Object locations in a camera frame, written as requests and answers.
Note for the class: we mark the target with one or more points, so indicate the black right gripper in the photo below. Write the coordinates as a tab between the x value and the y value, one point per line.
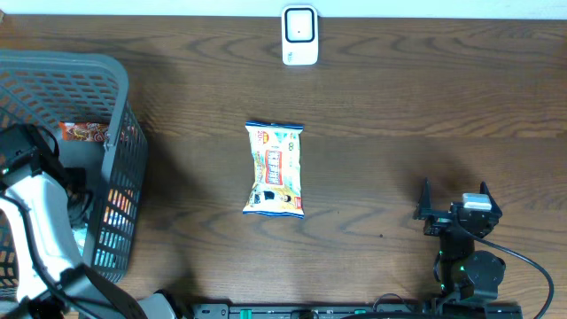
438	221

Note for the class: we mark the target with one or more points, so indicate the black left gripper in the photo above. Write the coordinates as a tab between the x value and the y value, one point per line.
74	207

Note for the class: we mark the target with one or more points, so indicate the red chocolate bar wrapper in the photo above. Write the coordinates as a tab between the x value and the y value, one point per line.
84	131

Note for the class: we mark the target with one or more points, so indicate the yellow white wipes packet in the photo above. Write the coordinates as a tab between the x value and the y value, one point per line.
275	150

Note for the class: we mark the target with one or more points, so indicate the mint green wipes pack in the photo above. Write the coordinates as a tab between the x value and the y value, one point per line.
80	237

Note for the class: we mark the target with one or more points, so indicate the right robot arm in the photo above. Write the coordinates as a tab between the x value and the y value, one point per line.
468	276

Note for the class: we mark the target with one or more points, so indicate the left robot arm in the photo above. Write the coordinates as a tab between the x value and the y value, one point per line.
53	279

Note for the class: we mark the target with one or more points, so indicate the white barcode scanner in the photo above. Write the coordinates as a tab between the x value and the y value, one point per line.
300	41

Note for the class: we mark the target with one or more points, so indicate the grey plastic shopping basket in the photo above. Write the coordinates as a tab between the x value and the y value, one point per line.
45	88

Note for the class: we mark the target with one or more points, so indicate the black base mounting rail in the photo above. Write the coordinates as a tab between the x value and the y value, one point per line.
384	310

